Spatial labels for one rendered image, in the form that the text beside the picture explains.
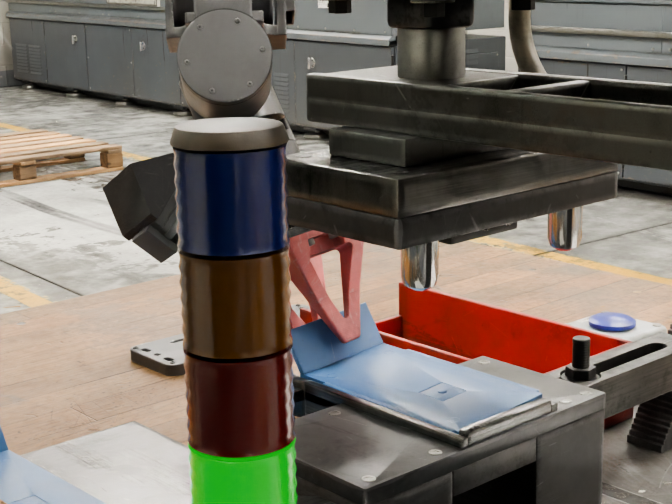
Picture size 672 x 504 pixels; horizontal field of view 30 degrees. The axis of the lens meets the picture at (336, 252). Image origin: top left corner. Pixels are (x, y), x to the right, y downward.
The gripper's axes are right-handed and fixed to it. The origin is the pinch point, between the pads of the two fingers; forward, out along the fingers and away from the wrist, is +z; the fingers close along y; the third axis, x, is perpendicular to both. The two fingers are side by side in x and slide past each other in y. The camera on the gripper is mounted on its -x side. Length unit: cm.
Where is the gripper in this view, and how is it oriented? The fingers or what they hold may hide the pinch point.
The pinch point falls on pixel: (333, 335)
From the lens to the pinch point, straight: 82.8
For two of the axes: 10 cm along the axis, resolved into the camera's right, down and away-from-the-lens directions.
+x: 7.4, -2.6, 6.2
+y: 5.4, -3.1, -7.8
